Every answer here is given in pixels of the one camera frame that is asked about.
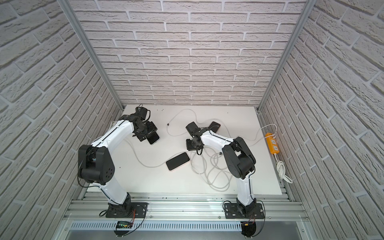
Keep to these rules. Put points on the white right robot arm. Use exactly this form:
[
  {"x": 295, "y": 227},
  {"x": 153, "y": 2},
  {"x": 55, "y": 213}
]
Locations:
[{"x": 239, "y": 159}]

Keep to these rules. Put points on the orange power strip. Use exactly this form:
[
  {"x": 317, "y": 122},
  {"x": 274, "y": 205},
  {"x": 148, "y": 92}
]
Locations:
[{"x": 272, "y": 143}]

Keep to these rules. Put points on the aluminium corner post left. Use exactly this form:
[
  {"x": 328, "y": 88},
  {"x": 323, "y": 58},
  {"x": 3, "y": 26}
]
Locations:
[{"x": 80, "y": 32}]

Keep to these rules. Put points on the aluminium corner post right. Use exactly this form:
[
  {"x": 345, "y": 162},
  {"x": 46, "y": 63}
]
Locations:
[{"x": 287, "y": 51}]

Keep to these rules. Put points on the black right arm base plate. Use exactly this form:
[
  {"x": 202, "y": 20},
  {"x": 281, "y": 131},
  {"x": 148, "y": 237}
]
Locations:
[{"x": 254, "y": 211}]

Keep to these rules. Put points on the aluminium front rail frame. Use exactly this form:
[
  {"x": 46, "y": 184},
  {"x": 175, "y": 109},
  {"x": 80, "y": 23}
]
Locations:
[{"x": 277, "y": 216}]

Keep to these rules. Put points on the phone with light pink case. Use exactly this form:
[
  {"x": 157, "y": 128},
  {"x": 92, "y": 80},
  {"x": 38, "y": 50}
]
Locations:
[{"x": 177, "y": 161}]

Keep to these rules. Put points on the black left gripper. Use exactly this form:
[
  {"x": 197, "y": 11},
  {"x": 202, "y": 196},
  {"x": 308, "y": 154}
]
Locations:
[{"x": 146, "y": 133}]

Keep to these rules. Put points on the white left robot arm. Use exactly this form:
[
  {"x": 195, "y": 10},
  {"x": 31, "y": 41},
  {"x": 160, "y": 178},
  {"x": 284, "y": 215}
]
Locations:
[{"x": 96, "y": 165}]

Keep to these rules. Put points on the phone with grey-blue case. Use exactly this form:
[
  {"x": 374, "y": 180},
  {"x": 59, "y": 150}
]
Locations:
[{"x": 152, "y": 138}]

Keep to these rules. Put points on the phone with salmon pink case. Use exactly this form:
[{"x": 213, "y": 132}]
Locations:
[{"x": 214, "y": 127}]

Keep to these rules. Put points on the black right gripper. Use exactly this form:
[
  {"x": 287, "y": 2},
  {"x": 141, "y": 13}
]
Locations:
[{"x": 194, "y": 144}]

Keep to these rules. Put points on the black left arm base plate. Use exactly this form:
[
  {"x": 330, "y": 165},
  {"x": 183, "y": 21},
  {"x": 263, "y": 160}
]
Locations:
[{"x": 130, "y": 210}]

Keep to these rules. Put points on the aluminium corner post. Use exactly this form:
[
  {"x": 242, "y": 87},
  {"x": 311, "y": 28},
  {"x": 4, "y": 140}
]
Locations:
[
  {"x": 287, "y": 51},
  {"x": 80, "y": 32}
]

